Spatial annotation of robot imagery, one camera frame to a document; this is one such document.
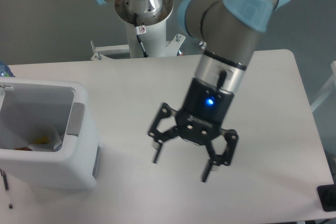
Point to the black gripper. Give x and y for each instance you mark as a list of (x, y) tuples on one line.
[(199, 121)]

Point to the white paper tissue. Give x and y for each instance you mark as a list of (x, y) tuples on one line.
[(52, 135)]

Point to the clear plastic water bottle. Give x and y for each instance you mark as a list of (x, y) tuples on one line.
[(57, 144)]

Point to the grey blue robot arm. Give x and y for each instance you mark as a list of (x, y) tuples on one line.
[(231, 31)]

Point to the white trash can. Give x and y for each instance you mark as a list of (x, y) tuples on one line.
[(28, 108)]

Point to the colourful trash in bin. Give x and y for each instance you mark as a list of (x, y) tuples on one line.
[(40, 141)]

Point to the black device at table edge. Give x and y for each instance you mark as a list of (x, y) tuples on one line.
[(327, 197)]

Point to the blue bottle at left edge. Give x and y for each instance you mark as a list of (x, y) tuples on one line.
[(5, 70)]

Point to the black pen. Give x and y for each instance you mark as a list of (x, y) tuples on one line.
[(6, 186)]

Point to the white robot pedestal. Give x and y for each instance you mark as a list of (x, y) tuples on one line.
[(145, 25)]

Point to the white frame at right edge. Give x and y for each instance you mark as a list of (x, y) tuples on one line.
[(325, 90)]

